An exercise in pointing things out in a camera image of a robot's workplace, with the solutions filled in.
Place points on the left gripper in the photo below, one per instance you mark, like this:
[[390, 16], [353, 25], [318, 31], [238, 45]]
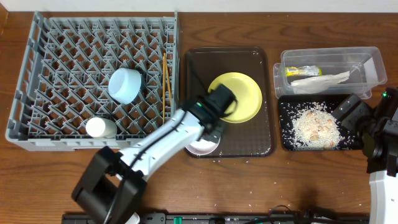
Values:
[[219, 128]]

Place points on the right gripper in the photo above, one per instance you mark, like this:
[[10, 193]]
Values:
[[350, 120]]

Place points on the white small bowl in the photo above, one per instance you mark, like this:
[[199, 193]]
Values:
[[202, 147]]

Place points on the yellow round plate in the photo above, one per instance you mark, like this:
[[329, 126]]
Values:
[[247, 93]]

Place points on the light blue bowl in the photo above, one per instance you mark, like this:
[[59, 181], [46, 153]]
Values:
[[124, 85]]

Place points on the white cup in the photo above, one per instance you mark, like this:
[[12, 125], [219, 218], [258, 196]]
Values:
[[101, 128]]

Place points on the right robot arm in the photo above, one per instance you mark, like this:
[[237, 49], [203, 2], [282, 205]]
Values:
[[376, 129]]

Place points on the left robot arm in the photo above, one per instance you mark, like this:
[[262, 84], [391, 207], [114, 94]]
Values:
[[111, 187]]

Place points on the clear plastic waste bin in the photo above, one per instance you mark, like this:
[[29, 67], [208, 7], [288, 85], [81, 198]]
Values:
[[364, 64]]

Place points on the black food waste tray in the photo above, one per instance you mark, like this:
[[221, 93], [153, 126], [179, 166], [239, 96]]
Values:
[[289, 105]]

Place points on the grey dishwasher rack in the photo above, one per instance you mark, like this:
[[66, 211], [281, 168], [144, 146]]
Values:
[[64, 77]]

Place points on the pile of rice and nuts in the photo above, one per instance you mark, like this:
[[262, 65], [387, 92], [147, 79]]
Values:
[[314, 128]]

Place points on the dark brown serving tray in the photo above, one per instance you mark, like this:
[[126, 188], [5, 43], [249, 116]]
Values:
[[253, 138]]

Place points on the crumpled white paper napkin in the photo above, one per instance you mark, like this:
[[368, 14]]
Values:
[[318, 84]]

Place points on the yellow snack wrapper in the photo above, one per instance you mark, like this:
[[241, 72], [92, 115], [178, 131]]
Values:
[[312, 71]]

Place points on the black rail at table edge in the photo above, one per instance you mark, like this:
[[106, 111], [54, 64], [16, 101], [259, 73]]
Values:
[[277, 213]]

